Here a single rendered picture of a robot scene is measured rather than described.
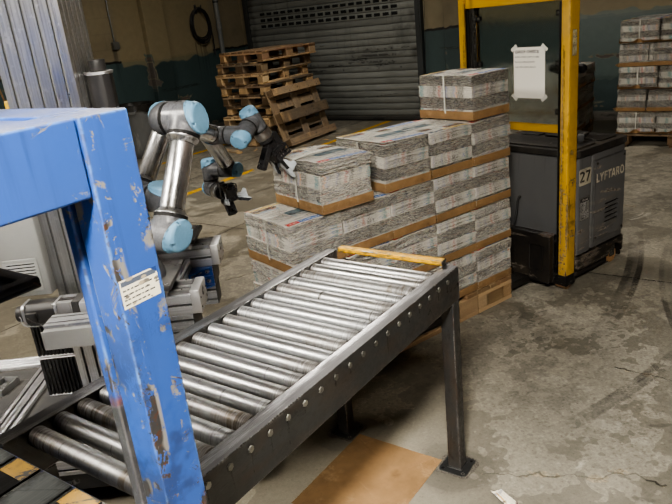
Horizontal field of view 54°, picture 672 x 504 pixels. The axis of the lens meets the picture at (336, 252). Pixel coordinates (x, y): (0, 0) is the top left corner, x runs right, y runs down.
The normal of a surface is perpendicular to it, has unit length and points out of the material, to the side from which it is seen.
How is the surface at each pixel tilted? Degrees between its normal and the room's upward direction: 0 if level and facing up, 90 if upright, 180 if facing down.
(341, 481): 0
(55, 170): 90
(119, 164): 90
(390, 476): 0
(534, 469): 0
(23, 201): 90
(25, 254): 90
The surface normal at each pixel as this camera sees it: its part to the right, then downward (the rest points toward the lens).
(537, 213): -0.78, 0.28
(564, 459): -0.10, -0.94
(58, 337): 0.04, 0.33
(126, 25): 0.82, 0.11
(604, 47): -0.56, 0.33
